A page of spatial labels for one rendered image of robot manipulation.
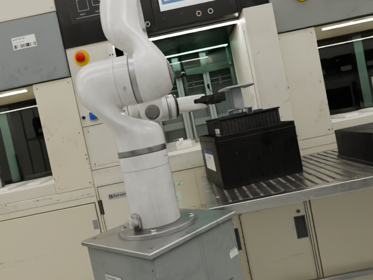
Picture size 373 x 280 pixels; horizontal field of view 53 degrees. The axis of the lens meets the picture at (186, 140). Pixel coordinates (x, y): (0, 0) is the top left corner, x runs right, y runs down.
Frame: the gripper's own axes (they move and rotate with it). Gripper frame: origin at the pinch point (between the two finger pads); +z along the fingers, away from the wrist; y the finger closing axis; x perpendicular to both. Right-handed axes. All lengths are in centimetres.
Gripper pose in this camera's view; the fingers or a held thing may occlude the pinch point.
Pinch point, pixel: (218, 98)
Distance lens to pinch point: 133.5
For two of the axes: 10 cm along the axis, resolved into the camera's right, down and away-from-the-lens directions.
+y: 1.5, 0.1, -9.9
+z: 9.7, -2.0, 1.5
